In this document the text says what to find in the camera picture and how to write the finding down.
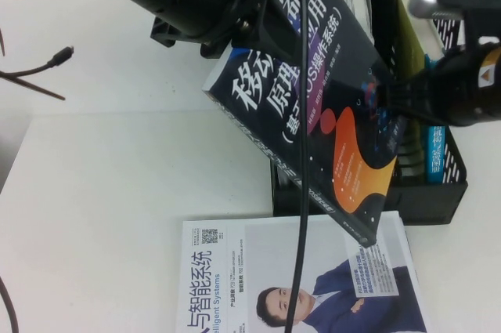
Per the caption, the black cable with plug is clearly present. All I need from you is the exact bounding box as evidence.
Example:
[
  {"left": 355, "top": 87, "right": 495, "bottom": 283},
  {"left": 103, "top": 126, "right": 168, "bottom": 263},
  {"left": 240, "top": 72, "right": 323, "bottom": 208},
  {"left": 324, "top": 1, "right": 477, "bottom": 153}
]
[{"left": 0, "top": 45, "right": 75, "bottom": 78}]

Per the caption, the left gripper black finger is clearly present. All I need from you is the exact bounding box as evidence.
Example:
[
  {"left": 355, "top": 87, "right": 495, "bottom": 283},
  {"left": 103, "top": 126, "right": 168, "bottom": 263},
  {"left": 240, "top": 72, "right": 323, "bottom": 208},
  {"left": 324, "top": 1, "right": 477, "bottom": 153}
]
[{"left": 260, "top": 0, "right": 302, "bottom": 56}]

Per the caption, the dark robot textbook orange blob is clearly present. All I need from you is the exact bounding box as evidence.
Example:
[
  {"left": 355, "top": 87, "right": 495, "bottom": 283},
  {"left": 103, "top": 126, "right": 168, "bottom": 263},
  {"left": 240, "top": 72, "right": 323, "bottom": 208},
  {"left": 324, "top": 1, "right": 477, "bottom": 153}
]
[{"left": 201, "top": 0, "right": 400, "bottom": 248}]

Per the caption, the white magazine with man portrait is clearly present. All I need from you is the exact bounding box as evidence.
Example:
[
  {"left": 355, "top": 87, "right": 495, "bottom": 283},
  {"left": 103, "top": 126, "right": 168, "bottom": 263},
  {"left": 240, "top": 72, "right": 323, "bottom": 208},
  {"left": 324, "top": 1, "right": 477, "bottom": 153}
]
[{"left": 175, "top": 210, "right": 434, "bottom": 333}]

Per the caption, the thin dark cable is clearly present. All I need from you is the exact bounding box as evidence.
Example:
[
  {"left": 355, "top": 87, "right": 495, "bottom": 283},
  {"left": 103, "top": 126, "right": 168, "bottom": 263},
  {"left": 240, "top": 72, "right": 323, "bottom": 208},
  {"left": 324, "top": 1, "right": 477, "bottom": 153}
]
[{"left": 0, "top": 277, "right": 20, "bottom": 333}]

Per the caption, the thick blue spine book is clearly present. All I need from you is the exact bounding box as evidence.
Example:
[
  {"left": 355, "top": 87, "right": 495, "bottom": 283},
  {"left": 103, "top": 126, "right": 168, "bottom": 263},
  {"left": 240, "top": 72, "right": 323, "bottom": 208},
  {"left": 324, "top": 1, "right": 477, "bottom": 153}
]
[{"left": 391, "top": 0, "right": 447, "bottom": 185}]

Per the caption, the black plastic file rack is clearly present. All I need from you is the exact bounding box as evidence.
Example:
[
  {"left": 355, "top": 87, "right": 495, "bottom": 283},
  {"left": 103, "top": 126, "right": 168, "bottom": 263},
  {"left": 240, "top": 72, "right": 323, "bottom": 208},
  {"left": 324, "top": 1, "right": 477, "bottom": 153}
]
[{"left": 270, "top": 0, "right": 470, "bottom": 227}]

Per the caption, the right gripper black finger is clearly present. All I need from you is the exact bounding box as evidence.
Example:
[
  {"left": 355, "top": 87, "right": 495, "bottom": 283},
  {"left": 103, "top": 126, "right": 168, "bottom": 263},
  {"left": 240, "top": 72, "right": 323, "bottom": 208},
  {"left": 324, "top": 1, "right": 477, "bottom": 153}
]
[{"left": 375, "top": 82, "right": 398, "bottom": 114}]

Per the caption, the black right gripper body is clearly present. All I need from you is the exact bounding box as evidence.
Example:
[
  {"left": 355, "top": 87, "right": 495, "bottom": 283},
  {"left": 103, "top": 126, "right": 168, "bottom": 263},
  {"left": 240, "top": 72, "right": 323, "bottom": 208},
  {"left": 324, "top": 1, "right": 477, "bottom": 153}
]
[{"left": 395, "top": 60, "right": 455, "bottom": 122}]

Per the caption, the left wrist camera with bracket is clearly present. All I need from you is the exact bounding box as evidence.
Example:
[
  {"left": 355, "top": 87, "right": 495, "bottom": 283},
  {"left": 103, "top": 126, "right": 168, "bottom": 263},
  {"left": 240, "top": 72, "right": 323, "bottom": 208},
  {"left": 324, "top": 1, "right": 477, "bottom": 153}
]
[{"left": 150, "top": 14, "right": 236, "bottom": 60}]

